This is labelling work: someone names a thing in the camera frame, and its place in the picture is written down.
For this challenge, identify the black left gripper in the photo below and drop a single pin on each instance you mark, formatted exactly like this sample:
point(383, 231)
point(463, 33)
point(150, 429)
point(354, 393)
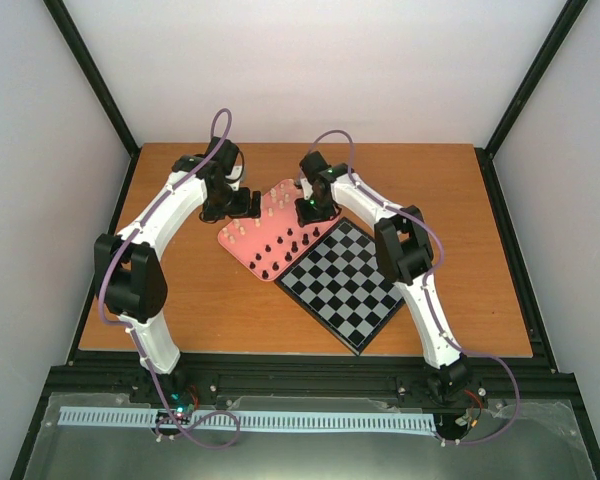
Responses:
point(242, 210)

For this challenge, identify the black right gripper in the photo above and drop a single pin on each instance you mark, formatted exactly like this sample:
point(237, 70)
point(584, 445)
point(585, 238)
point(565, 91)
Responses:
point(305, 218)

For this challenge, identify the pink plastic tray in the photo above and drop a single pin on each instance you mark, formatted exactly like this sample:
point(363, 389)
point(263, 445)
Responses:
point(255, 238)

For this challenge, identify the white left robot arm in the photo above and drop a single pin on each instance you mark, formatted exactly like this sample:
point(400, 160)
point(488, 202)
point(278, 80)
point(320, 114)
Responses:
point(129, 282)

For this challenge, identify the black and white chessboard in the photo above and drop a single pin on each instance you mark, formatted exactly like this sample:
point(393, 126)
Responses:
point(338, 283)

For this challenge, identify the black aluminium frame base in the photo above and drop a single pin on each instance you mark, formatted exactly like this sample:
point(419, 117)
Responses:
point(214, 379)

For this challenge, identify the light blue cable duct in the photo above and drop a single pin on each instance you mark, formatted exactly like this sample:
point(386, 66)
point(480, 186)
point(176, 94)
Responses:
point(251, 421)

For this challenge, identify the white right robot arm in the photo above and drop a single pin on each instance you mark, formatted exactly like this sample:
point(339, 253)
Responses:
point(404, 256)

